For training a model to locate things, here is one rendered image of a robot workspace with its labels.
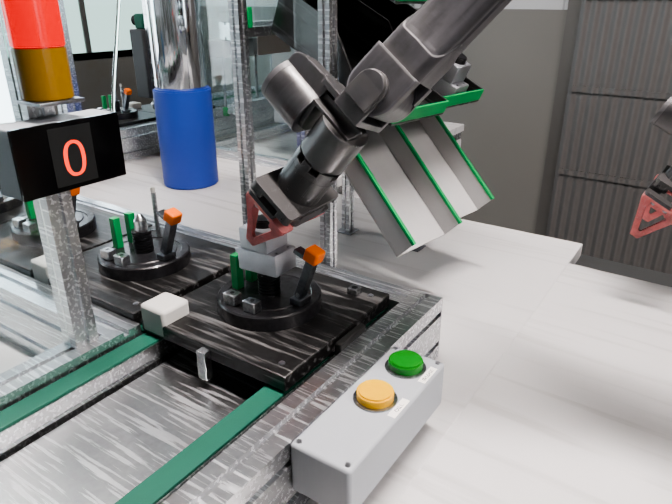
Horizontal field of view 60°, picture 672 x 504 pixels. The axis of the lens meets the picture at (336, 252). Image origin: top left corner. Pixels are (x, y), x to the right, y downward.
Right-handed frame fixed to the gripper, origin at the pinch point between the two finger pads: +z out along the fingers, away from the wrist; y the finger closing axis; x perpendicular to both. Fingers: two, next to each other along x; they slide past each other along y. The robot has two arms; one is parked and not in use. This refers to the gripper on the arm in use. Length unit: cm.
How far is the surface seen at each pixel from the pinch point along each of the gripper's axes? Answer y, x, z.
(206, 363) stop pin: 13.0, 8.5, 9.0
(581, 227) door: -280, 56, 79
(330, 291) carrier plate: -7.8, 10.6, 5.3
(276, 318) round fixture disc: 4.8, 9.6, 3.5
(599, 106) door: -281, 12, 28
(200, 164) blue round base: -58, -46, 58
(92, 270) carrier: 6.5, -16.1, 27.1
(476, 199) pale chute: -47.6, 13.4, -1.2
